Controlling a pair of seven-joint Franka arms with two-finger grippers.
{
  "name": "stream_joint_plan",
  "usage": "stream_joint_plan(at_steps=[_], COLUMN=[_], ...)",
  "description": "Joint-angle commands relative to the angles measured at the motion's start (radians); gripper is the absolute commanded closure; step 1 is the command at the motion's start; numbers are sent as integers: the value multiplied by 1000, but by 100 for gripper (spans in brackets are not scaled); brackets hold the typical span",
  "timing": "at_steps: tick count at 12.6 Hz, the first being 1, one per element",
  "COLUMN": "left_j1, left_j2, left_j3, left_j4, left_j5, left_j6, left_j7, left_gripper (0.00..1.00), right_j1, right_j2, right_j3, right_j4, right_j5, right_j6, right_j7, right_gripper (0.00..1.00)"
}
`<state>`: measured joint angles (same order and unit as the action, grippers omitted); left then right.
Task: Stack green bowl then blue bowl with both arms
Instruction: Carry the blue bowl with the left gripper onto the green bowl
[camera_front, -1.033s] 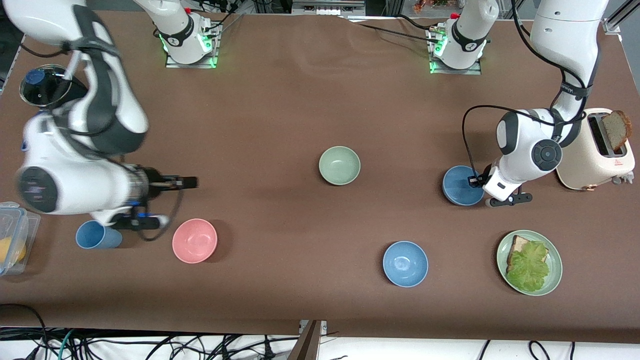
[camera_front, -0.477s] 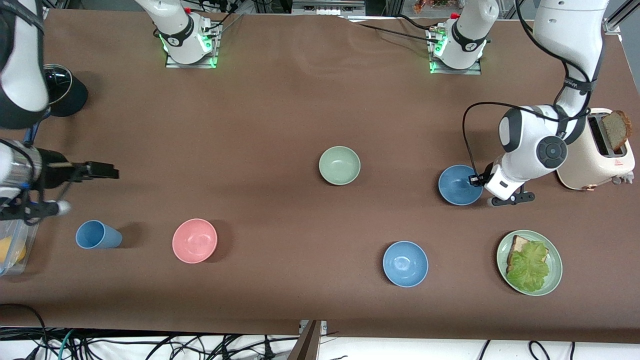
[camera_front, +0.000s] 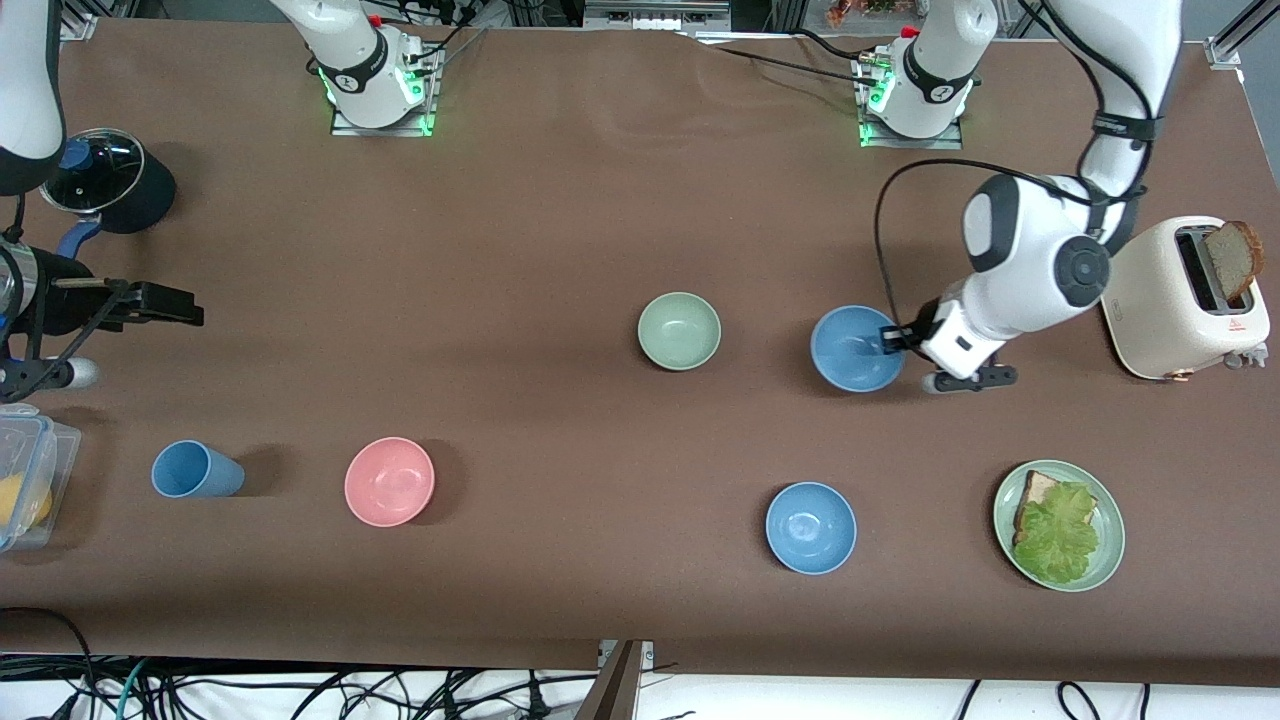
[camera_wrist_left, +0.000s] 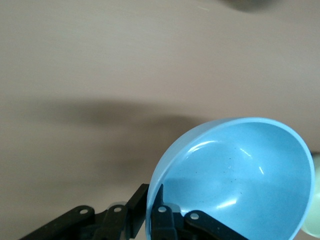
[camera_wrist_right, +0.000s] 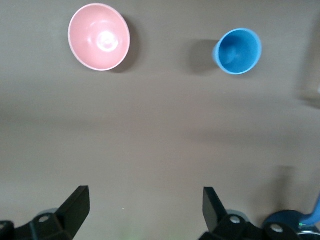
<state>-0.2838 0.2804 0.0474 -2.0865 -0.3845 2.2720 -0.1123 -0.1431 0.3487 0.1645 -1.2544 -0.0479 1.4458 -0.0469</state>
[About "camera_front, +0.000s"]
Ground blue bowl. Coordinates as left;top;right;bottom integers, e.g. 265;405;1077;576
765;482;858;576
810;305;906;393

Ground green bowl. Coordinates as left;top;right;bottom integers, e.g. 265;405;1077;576
637;291;722;372

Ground pink bowl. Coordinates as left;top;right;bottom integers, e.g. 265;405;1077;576
344;437;436;528

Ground clear plastic container blue clips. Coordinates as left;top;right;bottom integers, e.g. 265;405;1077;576
0;403;83;553

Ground blue cup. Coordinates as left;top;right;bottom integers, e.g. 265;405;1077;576
151;440;246;499

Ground bread slice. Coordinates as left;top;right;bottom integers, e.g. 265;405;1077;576
1013;470;1099;546

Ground cream toaster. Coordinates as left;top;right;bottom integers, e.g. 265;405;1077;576
1100;215;1271;381

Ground yellow fruit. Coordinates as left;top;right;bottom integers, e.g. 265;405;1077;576
0;475;51;526

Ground green lettuce leaf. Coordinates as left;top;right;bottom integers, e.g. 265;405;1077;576
1013;482;1101;586

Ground green plate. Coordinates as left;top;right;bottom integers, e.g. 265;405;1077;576
993;460;1126;593

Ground brown toast slice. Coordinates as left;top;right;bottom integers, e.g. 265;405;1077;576
1203;220;1265;301

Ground brown table mat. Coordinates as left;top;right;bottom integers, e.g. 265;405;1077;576
0;18;1280;689

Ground colourful toy food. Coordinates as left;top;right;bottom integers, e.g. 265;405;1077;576
825;0;901;26

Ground grey equipment box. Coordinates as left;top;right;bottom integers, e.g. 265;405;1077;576
583;0;731;31

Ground dark metal pole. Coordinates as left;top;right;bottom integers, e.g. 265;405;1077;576
575;640;646;720

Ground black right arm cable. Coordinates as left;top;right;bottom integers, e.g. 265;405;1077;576
0;195;31;256

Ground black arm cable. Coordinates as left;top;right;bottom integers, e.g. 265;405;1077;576
875;158;1101;336
0;195;31;256

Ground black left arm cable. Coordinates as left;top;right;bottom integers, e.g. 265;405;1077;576
875;158;1101;336

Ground black saucepan blue handle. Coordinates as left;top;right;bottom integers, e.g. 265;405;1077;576
55;128;178;263

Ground teal cable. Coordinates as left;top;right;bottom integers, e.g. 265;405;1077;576
115;658;151;720

